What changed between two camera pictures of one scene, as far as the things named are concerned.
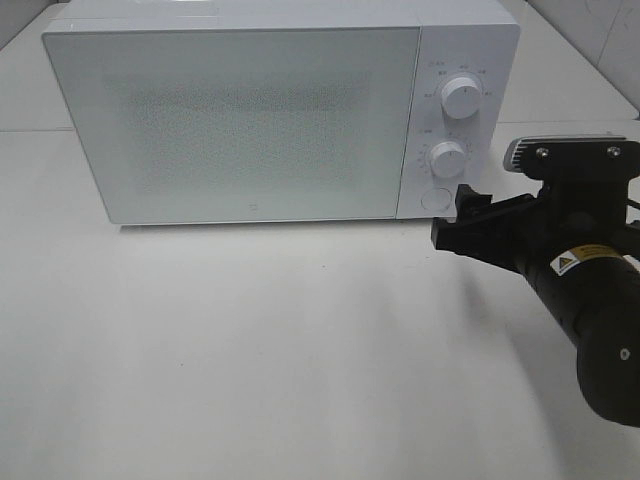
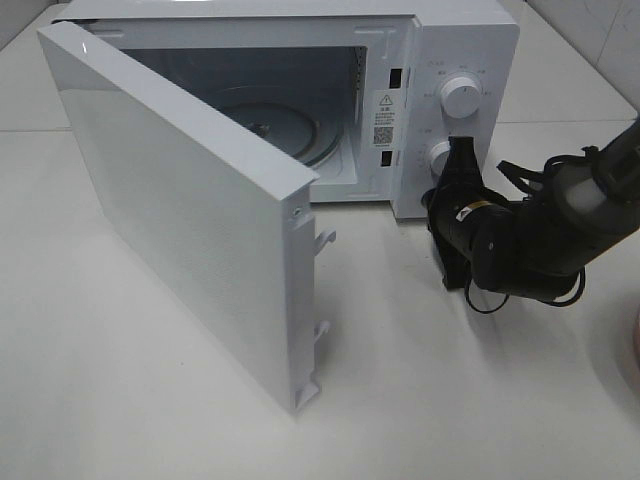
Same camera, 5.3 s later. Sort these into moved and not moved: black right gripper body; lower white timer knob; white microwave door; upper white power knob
Moved: black right gripper body; white microwave door
Not moved: lower white timer knob; upper white power knob
